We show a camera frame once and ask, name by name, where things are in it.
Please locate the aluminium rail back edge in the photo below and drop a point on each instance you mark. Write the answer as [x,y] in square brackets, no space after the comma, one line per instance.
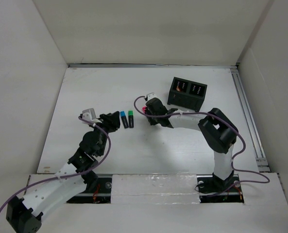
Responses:
[116,65]

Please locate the aluminium rail right side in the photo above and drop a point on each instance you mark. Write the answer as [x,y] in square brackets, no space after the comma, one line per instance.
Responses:
[260,157]

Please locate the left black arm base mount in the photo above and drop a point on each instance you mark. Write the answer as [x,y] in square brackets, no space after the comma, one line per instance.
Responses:
[99,193]

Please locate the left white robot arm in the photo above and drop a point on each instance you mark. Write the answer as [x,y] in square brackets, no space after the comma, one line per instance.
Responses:
[26,214]

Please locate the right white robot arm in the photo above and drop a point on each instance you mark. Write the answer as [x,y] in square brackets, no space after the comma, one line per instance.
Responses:
[216,128]

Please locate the green cap black highlighter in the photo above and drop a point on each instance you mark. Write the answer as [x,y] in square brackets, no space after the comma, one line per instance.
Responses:
[131,119]

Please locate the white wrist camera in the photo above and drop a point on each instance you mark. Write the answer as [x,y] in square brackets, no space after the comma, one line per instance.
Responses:
[150,96]
[88,114]

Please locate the black two-compartment organizer box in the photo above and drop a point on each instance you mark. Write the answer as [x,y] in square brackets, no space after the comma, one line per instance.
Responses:
[192,94]

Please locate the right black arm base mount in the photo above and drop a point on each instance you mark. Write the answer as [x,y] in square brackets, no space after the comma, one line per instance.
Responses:
[212,189]

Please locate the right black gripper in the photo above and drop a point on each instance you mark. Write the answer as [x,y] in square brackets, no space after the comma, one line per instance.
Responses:
[152,122]

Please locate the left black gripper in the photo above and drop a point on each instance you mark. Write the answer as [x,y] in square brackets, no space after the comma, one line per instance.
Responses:
[110,121]

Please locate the blue cap black highlighter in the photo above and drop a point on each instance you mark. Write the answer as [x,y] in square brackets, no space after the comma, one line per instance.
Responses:
[124,119]

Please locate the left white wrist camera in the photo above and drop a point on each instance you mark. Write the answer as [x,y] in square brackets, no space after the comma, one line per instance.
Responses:
[88,114]

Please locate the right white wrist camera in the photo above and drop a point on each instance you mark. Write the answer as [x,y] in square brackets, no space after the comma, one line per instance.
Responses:
[150,96]

